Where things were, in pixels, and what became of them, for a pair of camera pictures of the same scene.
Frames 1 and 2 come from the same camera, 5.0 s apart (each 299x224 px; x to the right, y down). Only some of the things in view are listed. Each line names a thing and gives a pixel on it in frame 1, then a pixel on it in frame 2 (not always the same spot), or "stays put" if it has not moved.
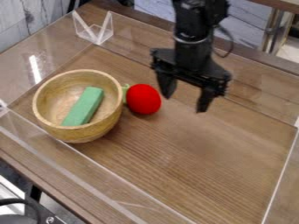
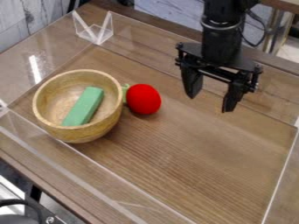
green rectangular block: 85,107 stays put
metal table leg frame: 278,31 stays put
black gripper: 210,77 -> 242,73
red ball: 144,97 stays put
